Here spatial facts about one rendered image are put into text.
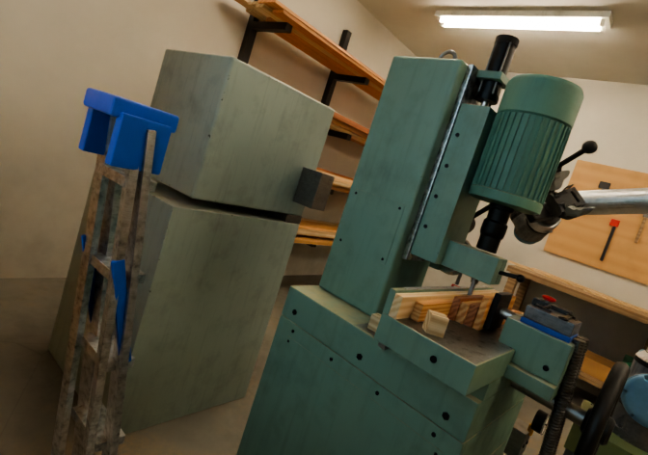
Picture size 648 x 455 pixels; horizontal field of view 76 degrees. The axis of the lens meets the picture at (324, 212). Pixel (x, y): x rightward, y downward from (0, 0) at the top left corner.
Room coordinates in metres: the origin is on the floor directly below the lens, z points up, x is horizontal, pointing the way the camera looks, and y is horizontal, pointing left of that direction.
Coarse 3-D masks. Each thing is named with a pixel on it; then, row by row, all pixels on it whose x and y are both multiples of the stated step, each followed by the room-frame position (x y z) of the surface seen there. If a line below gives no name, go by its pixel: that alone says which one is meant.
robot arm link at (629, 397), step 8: (640, 352) 1.18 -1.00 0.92; (640, 360) 1.15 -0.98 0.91; (632, 368) 1.17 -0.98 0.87; (640, 368) 1.14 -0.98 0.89; (632, 376) 1.13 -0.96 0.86; (640, 376) 1.11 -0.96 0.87; (632, 384) 1.11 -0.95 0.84; (640, 384) 1.10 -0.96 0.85; (624, 392) 1.12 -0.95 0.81; (632, 392) 1.11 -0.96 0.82; (640, 392) 1.10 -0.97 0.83; (624, 400) 1.12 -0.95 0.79; (632, 400) 1.11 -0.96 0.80; (640, 400) 1.10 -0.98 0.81; (632, 408) 1.10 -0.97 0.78; (640, 408) 1.09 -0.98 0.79; (632, 416) 1.11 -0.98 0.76; (640, 416) 1.09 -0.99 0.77; (640, 424) 1.09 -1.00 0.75
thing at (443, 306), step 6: (426, 300) 0.90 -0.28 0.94; (432, 300) 0.92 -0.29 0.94; (438, 300) 0.93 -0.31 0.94; (444, 300) 0.95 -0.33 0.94; (450, 300) 0.98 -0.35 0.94; (414, 306) 0.86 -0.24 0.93; (420, 306) 0.85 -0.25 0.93; (426, 306) 0.86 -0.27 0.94; (432, 306) 0.88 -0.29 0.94; (438, 306) 0.91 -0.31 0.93; (444, 306) 0.93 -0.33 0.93; (450, 306) 0.96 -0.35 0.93; (414, 312) 0.86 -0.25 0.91; (420, 312) 0.85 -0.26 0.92; (426, 312) 0.87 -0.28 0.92; (444, 312) 0.94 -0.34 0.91; (414, 318) 0.86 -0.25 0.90; (420, 318) 0.86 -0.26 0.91
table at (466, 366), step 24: (384, 336) 0.83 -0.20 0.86; (408, 336) 0.79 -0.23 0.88; (432, 336) 0.79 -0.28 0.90; (456, 336) 0.84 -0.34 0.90; (480, 336) 0.89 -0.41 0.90; (408, 360) 0.78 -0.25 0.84; (432, 360) 0.75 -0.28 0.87; (456, 360) 0.73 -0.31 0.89; (480, 360) 0.74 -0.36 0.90; (504, 360) 0.84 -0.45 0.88; (456, 384) 0.72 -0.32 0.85; (480, 384) 0.75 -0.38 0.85; (528, 384) 0.83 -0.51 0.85; (552, 384) 0.83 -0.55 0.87
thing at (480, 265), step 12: (456, 252) 1.07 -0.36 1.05; (468, 252) 1.05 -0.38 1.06; (480, 252) 1.03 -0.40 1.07; (444, 264) 1.08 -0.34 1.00; (456, 264) 1.06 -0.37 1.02; (468, 264) 1.04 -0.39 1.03; (480, 264) 1.02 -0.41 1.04; (492, 264) 1.01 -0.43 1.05; (504, 264) 1.04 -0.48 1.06; (480, 276) 1.02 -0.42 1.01; (492, 276) 1.00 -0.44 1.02
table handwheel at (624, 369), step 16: (624, 368) 0.81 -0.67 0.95; (512, 384) 0.94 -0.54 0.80; (608, 384) 0.77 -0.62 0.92; (624, 384) 0.90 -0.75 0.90; (544, 400) 0.89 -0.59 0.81; (608, 400) 0.75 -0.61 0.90; (576, 416) 0.85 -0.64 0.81; (592, 416) 0.74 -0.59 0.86; (608, 416) 0.74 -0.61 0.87; (592, 432) 0.73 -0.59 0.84; (608, 432) 0.80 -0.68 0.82; (576, 448) 0.74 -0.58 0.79; (592, 448) 0.72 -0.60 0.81
